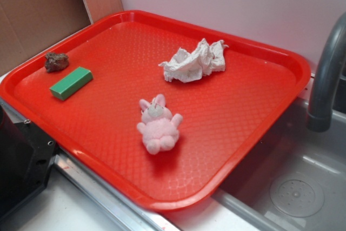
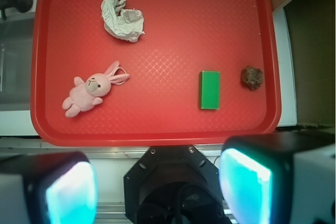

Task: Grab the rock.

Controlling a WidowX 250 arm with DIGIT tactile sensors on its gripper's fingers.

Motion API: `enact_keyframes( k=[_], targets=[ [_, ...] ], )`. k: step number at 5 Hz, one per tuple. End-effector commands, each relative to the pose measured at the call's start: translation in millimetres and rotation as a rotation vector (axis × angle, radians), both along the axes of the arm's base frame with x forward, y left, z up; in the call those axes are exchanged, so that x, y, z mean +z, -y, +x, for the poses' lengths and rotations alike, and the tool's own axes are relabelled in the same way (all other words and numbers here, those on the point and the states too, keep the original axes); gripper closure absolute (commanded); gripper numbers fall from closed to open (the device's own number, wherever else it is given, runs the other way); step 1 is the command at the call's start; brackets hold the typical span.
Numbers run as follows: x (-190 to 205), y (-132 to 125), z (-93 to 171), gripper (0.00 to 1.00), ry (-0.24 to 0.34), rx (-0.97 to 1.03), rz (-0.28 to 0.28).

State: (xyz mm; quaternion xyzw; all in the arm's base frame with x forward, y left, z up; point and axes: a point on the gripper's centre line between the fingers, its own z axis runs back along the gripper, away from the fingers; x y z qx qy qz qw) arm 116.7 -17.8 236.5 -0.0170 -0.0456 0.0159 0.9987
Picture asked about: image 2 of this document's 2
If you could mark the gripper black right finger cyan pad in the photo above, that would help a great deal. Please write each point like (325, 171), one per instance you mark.
(283, 177)

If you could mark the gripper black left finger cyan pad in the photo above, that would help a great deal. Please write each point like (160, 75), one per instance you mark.
(48, 188)

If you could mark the brown rock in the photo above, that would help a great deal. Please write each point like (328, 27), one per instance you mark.
(252, 78)

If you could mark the pink plush bunny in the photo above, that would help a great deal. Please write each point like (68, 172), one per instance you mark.
(85, 95)

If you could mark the green rectangular block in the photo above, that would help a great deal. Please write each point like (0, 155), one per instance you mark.
(209, 97)

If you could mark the grey sink basin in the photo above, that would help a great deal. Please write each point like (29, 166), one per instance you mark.
(16, 54)

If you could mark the crumpled white paper towel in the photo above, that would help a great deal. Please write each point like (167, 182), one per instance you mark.
(122, 23)

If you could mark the red plastic tray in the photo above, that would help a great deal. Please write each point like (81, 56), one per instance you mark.
(160, 103)

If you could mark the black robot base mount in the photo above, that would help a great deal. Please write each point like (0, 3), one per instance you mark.
(173, 184)

